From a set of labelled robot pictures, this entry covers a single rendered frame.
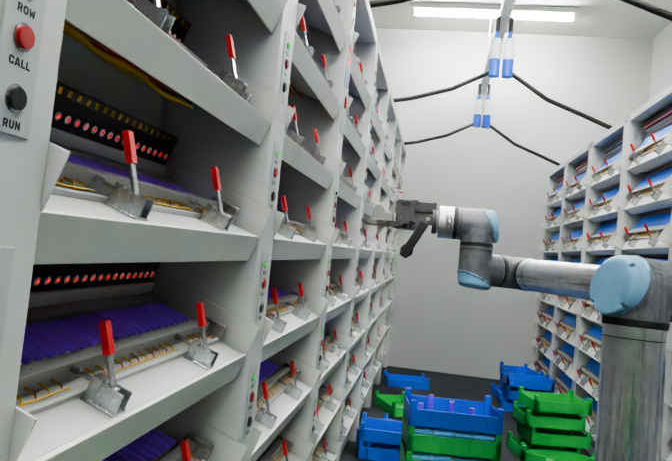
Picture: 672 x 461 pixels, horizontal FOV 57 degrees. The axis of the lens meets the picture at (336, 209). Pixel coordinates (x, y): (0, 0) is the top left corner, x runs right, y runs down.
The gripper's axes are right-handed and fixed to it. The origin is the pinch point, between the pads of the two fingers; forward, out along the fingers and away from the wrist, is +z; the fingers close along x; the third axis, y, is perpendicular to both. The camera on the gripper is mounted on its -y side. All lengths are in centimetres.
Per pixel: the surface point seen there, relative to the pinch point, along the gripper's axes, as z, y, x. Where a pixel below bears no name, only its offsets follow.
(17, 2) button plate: 9, 6, 140
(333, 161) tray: 10.2, 16.4, 4.4
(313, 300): 12.2, -23.2, 4.2
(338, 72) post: 11.3, 42.2, 4.3
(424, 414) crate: -21, -58, -30
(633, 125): -109, 65, -136
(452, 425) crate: -30, -61, -31
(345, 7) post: 11, 61, 4
